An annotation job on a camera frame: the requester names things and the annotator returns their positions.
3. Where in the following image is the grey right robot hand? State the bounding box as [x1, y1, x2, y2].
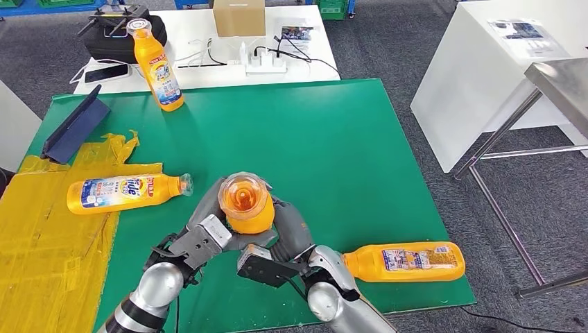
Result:
[268, 195, 315, 263]

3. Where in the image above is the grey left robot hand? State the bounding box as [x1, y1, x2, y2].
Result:
[186, 176, 279, 251]

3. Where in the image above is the orange detergent bottle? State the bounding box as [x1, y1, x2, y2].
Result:
[126, 18, 186, 112]
[217, 171, 277, 235]
[342, 241, 466, 283]
[66, 172, 195, 216]

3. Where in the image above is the white flat block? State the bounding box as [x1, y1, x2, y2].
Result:
[174, 64, 248, 87]

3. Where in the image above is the dark blue tablet case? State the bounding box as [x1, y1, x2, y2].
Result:
[40, 84, 112, 165]

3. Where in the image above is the white power strip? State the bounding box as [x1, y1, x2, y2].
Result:
[245, 54, 288, 76]

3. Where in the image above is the black smartphone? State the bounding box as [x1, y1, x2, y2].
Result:
[84, 63, 130, 85]

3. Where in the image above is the yellow taped cardboard sheet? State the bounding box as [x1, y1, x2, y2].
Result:
[0, 130, 164, 333]

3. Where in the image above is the white rectangular table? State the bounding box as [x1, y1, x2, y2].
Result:
[73, 4, 341, 95]

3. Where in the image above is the black carrying case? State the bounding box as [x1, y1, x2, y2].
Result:
[83, 15, 168, 65]

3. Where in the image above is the brown cardboard box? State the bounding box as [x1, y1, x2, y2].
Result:
[212, 0, 266, 37]

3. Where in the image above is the printed leaflet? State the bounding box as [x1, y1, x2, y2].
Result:
[277, 26, 315, 57]

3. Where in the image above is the blue shelf rack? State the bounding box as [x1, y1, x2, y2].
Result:
[172, 0, 357, 19]
[0, 0, 128, 20]

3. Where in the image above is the grey drone remote controller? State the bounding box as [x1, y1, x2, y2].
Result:
[77, 4, 150, 39]

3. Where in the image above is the white panel-sided table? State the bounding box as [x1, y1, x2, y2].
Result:
[410, 0, 588, 173]

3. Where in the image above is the printed paper sheet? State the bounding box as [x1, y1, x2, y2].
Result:
[487, 18, 571, 60]

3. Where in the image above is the stainless steel table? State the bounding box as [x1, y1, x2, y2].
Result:
[452, 57, 588, 300]

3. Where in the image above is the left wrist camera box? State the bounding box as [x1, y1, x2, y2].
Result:
[175, 214, 234, 271]

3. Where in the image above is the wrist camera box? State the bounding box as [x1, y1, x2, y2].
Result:
[175, 214, 234, 271]
[236, 244, 313, 289]

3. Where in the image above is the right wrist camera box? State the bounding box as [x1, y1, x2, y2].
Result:
[236, 244, 313, 289]

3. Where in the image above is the thin black cable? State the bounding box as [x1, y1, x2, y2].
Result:
[176, 38, 228, 69]

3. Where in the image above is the black power cable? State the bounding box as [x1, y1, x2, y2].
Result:
[251, 35, 341, 79]

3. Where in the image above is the white cable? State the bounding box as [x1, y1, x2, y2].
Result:
[70, 38, 214, 85]

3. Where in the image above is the black floor cable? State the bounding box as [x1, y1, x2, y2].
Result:
[459, 305, 588, 333]

